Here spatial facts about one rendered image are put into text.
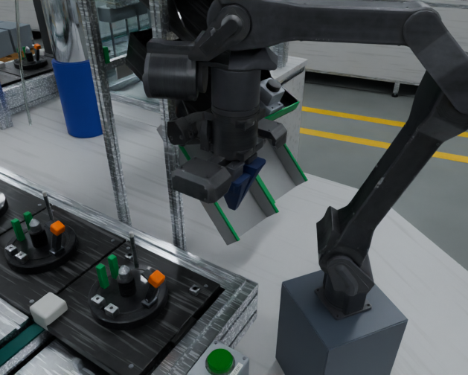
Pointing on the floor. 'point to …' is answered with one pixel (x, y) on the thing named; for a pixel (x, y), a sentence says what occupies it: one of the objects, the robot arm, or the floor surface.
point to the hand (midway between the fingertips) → (234, 187)
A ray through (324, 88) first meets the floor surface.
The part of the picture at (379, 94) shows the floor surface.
